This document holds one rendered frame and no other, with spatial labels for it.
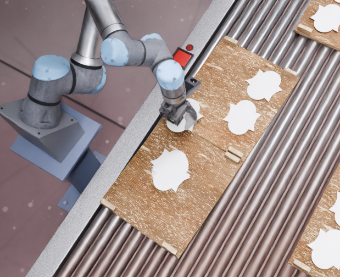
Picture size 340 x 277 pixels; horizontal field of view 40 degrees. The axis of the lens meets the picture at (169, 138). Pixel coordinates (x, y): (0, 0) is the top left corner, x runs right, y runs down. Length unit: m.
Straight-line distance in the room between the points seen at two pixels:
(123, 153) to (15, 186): 1.23
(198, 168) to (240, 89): 0.35
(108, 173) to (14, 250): 1.17
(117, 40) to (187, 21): 1.87
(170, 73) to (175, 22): 1.85
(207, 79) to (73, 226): 0.75
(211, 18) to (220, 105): 0.41
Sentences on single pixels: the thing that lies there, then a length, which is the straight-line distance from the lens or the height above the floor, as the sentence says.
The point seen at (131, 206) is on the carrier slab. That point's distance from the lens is 1.71.
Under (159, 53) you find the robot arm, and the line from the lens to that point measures 1.40.
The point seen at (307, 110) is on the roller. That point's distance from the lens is 1.85.
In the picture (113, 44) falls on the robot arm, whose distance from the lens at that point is 1.31.
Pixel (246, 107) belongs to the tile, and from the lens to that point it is 1.80.
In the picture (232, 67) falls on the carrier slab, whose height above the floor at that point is 0.94.
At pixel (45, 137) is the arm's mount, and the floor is 1.10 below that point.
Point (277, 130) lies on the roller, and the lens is 1.80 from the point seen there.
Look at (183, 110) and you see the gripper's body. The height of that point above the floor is 1.20.
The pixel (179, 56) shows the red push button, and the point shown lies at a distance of 1.93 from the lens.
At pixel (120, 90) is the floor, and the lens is 2.96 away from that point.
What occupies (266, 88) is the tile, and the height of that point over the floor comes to 0.94.
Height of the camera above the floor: 2.57
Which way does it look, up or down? 68 degrees down
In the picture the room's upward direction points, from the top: 14 degrees counter-clockwise
